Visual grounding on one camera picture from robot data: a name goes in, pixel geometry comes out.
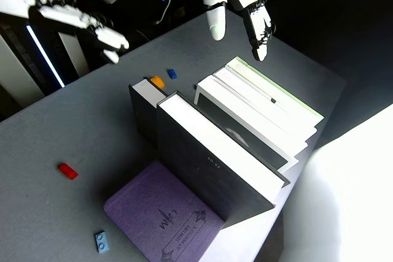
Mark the small black hardcover book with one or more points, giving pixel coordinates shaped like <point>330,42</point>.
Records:
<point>142,114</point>

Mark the white book with dark cover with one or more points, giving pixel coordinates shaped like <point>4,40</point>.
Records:
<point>233,121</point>

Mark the large black hardcover book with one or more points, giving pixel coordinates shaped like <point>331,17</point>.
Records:
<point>199,167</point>

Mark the purple notebook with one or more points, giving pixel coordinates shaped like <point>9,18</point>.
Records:
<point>153,206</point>

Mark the pale green book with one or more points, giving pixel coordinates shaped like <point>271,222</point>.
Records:
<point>276,93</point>

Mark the white light strip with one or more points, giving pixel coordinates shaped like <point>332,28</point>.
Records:
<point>46,56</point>

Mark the white cabinet panel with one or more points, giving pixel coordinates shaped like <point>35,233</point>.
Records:
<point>15,71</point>

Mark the grey table cloth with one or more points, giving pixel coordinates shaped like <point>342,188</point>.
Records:
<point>76,121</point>

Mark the orange toy block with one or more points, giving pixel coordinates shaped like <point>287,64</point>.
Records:
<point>158,82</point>

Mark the small dark blue block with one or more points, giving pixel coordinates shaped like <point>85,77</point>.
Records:
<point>172,74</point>

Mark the red toy block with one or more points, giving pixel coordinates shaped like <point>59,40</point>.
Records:
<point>68,171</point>

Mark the light blue toy block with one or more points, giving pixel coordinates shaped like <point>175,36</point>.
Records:
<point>102,242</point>

